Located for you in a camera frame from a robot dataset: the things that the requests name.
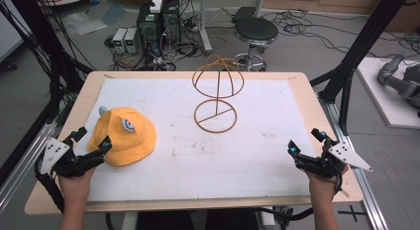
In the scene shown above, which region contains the black round stool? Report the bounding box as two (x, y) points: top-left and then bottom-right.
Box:
(232, 17), (279, 72)

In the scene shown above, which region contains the white table leg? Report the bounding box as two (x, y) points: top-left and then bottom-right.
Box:
(196, 0), (214, 57)

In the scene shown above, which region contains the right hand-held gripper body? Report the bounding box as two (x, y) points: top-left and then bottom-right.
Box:
(294, 140), (374, 179)

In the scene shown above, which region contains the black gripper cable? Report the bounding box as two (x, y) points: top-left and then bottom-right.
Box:
(254, 206), (315, 222)
(34, 157), (65, 214)

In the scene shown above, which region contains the black metal frame post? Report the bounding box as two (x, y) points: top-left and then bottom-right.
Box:
(309, 0), (414, 136)
(0, 0), (95, 188)

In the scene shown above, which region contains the aluminium rail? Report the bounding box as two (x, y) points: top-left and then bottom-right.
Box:
(319, 97), (390, 230)
(0, 122), (59, 214)

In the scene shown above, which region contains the yellow bucket hat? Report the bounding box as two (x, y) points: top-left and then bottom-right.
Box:
(86, 105), (158, 168)

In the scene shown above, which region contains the black computer tower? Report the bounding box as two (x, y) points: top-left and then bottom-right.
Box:
(136, 3), (163, 58)
(160, 0), (182, 44)

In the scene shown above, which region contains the white table mat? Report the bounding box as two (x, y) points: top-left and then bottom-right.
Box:
(86, 77), (322, 202)

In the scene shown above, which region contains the white box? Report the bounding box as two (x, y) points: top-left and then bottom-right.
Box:
(149, 0), (163, 14)

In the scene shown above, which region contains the person's right hand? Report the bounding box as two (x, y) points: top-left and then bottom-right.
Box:
(305, 164), (350, 203)

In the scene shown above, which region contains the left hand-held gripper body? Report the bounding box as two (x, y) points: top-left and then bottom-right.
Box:
(34, 137), (106, 178)

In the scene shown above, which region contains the white power supply unit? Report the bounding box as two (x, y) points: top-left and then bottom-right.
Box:
(112, 27), (129, 54)
(124, 27), (140, 55)

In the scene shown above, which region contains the person's left hand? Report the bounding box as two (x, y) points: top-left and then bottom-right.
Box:
(57, 168), (97, 203)

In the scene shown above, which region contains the white platform board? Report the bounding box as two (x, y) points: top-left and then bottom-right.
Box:
(356, 57), (420, 130)

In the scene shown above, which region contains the wire hat stand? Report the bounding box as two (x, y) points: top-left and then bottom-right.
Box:
(191, 54), (246, 134)

